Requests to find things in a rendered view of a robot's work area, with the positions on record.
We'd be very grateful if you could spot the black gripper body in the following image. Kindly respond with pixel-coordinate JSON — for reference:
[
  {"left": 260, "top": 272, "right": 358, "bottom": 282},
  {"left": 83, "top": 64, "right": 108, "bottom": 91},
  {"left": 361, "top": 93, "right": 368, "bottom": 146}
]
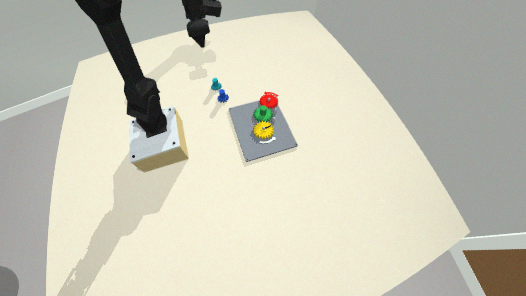
[{"left": 182, "top": 0, "right": 210, "bottom": 37}]

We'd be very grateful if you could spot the teal gear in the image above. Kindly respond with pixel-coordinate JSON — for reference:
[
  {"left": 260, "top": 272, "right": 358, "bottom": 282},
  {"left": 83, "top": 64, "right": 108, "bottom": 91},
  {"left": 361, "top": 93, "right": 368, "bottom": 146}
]
[{"left": 211, "top": 77, "right": 222, "bottom": 91}]

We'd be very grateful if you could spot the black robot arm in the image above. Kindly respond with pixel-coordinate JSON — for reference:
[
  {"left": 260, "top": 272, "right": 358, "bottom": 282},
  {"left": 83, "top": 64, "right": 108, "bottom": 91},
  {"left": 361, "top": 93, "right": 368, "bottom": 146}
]
[{"left": 75, "top": 0, "right": 222, "bottom": 138}]

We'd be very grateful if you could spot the blue gear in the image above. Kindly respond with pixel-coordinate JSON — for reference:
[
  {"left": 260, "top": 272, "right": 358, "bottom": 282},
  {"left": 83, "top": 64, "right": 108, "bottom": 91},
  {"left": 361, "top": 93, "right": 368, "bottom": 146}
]
[{"left": 217, "top": 89, "right": 229, "bottom": 103}]

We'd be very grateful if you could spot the yellow gear with black stripe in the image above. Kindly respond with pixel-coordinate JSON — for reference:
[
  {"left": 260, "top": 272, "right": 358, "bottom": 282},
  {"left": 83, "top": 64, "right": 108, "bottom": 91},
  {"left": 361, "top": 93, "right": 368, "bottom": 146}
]
[{"left": 253, "top": 121, "right": 274, "bottom": 139}]

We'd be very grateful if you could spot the red gear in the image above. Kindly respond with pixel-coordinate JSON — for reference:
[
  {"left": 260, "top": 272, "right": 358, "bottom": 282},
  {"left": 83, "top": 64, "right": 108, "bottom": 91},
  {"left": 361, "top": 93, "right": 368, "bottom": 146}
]
[{"left": 260, "top": 94, "right": 279, "bottom": 108}]

